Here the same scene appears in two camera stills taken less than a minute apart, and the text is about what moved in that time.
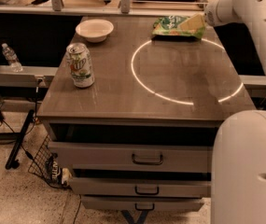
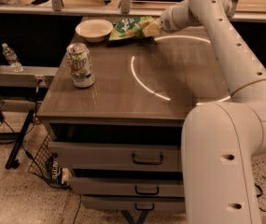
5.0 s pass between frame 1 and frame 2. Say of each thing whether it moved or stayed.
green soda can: stayed
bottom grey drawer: stayed
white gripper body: moved
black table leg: stayed
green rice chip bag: moved
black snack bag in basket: stayed
